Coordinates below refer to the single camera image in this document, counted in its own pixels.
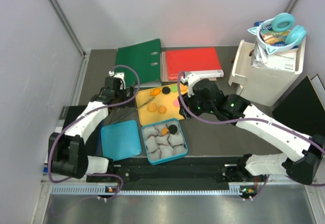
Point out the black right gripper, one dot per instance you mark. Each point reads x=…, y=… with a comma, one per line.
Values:
x=188, y=101

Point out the black round cookie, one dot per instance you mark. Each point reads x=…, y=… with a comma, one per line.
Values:
x=173, y=129
x=166, y=90

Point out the yellow plastic tray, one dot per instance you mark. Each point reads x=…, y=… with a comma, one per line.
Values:
x=143, y=99

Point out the black binder at right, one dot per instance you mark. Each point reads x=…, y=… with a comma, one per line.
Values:
x=302, y=109

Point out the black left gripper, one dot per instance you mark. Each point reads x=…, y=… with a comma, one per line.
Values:
x=123, y=91

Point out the orange flower cookie lower right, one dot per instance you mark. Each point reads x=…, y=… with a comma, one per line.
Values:
x=162, y=109

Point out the pink round cookie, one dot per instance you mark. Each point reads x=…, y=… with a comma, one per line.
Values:
x=176, y=103

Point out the teal cookie tin box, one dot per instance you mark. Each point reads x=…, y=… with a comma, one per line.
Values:
x=162, y=149

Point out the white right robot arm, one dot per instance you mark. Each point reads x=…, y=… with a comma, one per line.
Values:
x=301, y=154

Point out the green ring binder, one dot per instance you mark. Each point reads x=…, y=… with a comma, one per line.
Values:
x=144, y=59

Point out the white cable duct rail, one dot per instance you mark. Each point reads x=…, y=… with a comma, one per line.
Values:
x=233, y=190

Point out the orange scalloped cookie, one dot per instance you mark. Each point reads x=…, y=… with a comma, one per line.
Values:
x=164, y=131

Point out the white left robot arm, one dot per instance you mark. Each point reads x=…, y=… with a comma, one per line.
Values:
x=67, y=155

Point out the orange fish-shaped cookie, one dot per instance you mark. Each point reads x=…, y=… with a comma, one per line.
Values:
x=155, y=92

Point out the orange round cookie top right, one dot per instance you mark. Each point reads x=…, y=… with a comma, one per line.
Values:
x=183, y=88

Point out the green round cookie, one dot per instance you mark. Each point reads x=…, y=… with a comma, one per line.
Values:
x=174, y=88

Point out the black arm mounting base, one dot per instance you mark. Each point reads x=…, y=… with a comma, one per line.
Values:
x=217, y=168

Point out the red folder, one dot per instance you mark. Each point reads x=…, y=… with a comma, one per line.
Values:
x=201, y=61

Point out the orange round cookie lower left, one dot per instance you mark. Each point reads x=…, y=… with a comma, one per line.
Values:
x=152, y=107

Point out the teal tin lid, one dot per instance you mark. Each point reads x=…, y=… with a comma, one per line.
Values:
x=121, y=140

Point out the white storage cabinet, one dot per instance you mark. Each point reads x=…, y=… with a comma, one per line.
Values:
x=259, y=85

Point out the teal cat-ear headphones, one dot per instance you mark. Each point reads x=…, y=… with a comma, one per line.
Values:
x=283, y=25

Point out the black notebook at left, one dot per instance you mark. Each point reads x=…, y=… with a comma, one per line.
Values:
x=68, y=114

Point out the orange round cookie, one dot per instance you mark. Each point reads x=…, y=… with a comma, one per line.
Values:
x=183, y=88
x=152, y=107

